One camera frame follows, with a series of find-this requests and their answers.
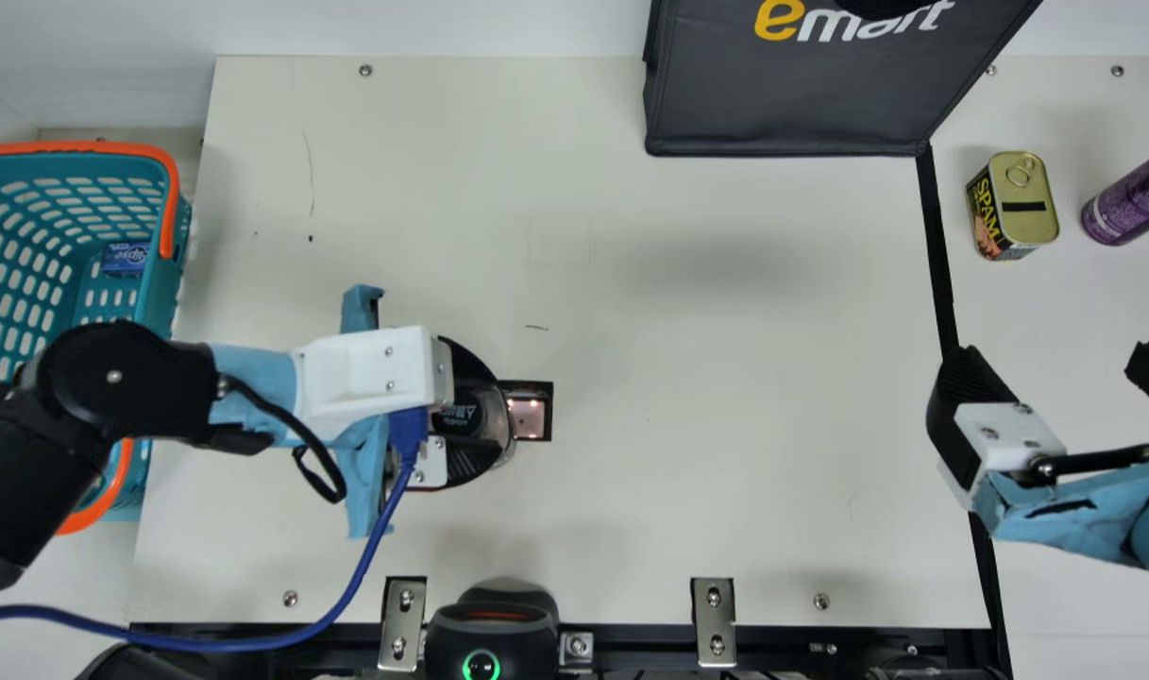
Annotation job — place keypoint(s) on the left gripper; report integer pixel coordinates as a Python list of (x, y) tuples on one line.
[(253, 387)]

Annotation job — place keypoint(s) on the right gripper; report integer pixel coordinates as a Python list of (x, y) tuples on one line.
[(1103, 515)]

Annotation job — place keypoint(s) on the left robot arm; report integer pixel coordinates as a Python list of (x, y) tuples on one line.
[(111, 378)]

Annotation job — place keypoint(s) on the small square scanner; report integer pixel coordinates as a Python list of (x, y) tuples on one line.
[(532, 416)]

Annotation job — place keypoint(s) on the teal shopping basket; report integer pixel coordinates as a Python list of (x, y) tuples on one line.
[(26, 246)]

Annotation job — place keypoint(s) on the black strip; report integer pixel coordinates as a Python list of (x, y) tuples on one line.
[(937, 255)]

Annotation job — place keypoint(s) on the gold rectangular tin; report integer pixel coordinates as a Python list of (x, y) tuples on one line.
[(1018, 203)]

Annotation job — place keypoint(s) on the purple can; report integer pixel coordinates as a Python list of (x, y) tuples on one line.
[(1136, 203)]

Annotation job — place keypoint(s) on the black device with green light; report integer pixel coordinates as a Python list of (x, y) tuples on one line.
[(489, 633)]

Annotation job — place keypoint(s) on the small blue box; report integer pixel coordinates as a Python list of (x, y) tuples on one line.
[(125, 259)]

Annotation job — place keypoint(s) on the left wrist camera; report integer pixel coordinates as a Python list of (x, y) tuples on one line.
[(366, 378)]

